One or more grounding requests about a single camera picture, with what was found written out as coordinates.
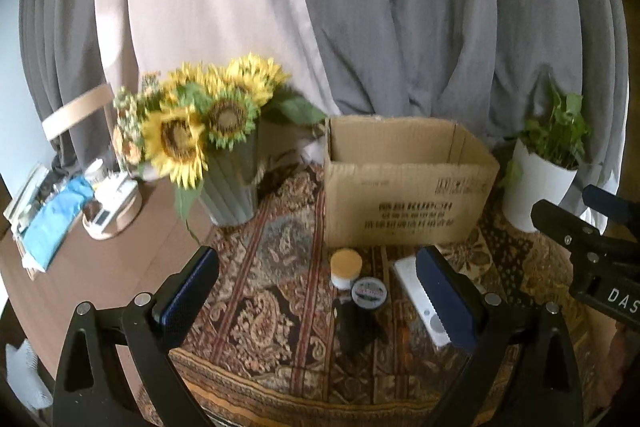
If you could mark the white handheld device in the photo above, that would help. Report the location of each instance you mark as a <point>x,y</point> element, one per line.
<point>102,217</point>

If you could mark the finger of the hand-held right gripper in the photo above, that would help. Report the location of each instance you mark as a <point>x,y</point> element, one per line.
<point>562,224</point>
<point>612,204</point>

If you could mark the sunflower bouquet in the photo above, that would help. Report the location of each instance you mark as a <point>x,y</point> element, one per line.
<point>225,107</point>

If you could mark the grey curtain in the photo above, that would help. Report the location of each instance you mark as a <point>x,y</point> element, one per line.
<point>440,17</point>
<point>65,32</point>

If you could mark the orange flower bunch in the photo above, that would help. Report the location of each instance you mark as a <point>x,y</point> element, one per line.
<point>129,127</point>

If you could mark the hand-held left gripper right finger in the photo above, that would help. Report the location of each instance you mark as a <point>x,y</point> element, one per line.
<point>442,289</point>

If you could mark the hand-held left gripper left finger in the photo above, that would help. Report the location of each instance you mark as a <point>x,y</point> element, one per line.
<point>190,289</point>

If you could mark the black cylindrical bottle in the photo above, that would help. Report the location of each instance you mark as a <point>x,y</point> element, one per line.
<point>352,327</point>

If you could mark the small white jar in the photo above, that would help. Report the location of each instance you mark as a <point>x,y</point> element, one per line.
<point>95,172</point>

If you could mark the white plant pot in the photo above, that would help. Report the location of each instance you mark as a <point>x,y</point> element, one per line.
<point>535,192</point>

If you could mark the round metal tin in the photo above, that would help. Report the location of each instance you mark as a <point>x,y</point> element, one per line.
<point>369,293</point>

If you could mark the brown cardboard box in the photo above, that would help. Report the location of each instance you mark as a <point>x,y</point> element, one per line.
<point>400,202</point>

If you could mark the blue cloth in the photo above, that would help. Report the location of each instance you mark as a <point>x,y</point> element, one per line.
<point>55,222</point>

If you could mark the patterned table mat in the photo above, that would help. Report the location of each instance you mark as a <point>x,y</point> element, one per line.
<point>280,287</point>

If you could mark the green potted plant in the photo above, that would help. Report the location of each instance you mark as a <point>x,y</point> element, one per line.
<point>562,127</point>

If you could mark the white sheer cloth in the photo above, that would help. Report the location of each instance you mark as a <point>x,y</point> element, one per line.
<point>597,192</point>

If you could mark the stack of books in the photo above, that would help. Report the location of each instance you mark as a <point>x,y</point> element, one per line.
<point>22,197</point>

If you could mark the grey ribbed vase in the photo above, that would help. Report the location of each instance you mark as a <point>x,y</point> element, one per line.
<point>232,192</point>

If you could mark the white remote control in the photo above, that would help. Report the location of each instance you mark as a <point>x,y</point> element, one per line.
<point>412,279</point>

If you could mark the white jar with wooden lid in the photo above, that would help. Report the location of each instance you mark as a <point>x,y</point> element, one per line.
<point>346,268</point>

